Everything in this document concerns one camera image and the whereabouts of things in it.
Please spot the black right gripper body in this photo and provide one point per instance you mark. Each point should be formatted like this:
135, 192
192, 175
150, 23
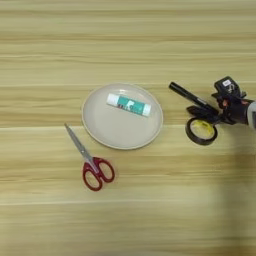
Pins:
236, 111

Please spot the white teal glue stick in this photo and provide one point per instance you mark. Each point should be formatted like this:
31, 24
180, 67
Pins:
128, 104

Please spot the round beige plate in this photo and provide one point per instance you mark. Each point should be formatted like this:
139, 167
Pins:
113, 130

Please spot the black tape roll yellow core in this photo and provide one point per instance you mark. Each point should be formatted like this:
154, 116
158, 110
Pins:
190, 134

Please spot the black marker pen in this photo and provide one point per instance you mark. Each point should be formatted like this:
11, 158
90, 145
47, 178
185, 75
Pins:
185, 92

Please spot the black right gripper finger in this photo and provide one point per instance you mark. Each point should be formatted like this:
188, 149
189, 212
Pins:
213, 108
203, 114

